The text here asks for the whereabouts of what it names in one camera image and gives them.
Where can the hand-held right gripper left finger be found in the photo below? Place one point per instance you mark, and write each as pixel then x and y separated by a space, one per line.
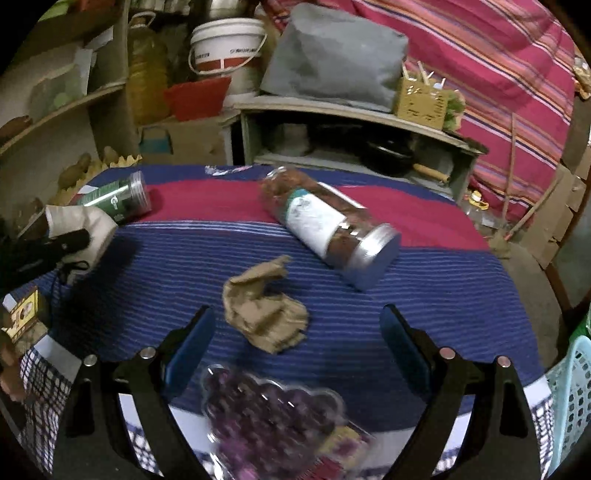
pixel 189 353

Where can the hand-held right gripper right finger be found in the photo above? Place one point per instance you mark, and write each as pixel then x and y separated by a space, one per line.
pixel 406 353

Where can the brown paper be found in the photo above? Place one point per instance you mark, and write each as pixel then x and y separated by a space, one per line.
pixel 263 314

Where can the light blue plastic basket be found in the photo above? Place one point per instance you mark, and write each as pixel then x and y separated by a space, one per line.
pixel 572 401

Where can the person's left hand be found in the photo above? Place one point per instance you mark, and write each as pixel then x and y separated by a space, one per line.
pixel 92 221

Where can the small yellow black carton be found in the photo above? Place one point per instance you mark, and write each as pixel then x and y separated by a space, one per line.
pixel 23 314

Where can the striped tablecloth table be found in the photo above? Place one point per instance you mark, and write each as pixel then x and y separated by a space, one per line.
pixel 346 323

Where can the potatoes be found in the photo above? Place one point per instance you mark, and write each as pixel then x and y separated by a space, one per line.
pixel 76 173

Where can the clear clamshell fruit tray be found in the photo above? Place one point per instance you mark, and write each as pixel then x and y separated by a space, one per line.
pixel 268 415

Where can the green labelled jar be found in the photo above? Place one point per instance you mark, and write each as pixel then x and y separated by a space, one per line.
pixel 117 198

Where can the large jar with silver lid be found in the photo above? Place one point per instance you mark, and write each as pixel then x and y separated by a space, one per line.
pixel 323 221

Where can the wooden shelf rack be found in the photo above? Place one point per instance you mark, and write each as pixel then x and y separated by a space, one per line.
pixel 60 106

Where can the small cooking oil bottle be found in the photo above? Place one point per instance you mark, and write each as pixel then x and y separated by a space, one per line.
pixel 479 201

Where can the teal plastic item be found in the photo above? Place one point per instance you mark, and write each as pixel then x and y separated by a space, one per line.
pixel 154 141

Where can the silver foil wrapper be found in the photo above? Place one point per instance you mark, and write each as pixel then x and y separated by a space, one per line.
pixel 221 170

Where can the black frying pan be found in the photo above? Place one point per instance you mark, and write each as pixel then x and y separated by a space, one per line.
pixel 392 154

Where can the brown cardboard box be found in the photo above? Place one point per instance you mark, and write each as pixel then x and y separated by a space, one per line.
pixel 198 141

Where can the stack of cardboard boxes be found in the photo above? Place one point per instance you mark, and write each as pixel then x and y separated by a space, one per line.
pixel 561 207

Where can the large cooking oil bottle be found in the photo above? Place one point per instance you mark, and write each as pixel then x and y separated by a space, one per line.
pixel 147 74

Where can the red plastic tray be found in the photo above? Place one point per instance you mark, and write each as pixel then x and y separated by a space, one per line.
pixel 196 99

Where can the grey two-tier table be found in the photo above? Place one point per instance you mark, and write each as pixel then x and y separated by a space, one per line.
pixel 351 117

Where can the green leafy vegetables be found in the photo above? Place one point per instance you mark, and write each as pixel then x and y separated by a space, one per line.
pixel 456 110

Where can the yellow perforated box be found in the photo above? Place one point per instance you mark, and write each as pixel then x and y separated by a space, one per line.
pixel 422 104

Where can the white plastic bucket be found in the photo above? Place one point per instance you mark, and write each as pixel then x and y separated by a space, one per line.
pixel 228 50

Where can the red striped hanging cloth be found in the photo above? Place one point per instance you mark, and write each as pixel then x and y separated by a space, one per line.
pixel 498 69

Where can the grey fabric bag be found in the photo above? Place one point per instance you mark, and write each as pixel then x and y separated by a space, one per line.
pixel 332 60

